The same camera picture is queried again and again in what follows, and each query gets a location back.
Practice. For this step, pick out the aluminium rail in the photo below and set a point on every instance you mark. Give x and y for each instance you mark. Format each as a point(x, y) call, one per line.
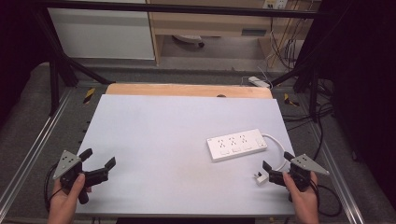
point(34, 149)
point(339, 180)

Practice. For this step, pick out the black curtain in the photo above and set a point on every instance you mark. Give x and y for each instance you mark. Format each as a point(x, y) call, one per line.
point(364, 77)
point(18, 46)

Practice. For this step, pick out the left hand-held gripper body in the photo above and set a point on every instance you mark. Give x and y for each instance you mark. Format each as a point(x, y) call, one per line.
point(67, 165)

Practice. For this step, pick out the white plug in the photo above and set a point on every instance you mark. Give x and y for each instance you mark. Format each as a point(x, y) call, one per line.
point(261, 179)

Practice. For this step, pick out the black metal frame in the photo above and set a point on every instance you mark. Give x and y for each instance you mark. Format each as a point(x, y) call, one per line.
point(186, 8)

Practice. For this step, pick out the person's right hand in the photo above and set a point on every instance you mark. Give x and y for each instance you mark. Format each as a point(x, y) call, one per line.
point(305, 205)

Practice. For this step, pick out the yellow black tape mark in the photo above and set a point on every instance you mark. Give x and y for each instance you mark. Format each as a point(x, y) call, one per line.
point(89, 95)

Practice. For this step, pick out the wooden desk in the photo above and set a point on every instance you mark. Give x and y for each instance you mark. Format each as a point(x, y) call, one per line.
point(211, 21)

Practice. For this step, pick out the white chair base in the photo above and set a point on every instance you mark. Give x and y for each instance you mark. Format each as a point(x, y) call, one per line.
point(188, 39)

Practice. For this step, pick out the white cabinet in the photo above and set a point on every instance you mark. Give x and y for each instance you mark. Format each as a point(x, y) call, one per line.
point(102, 34)

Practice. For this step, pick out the person's left hand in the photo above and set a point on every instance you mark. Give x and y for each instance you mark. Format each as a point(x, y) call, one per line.
point(63, 202)

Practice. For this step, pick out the small white floor power strip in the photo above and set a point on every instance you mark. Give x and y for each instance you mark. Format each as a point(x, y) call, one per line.
point(259, 82)

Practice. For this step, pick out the wooden table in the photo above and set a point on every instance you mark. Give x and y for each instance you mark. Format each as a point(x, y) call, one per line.
point(186, 90)

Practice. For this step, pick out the white wall socket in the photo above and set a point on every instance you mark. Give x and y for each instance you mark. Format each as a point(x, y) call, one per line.
point(275, 3)

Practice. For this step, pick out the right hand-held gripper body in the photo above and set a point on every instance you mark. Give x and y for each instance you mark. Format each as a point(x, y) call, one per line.
point(306, 165)

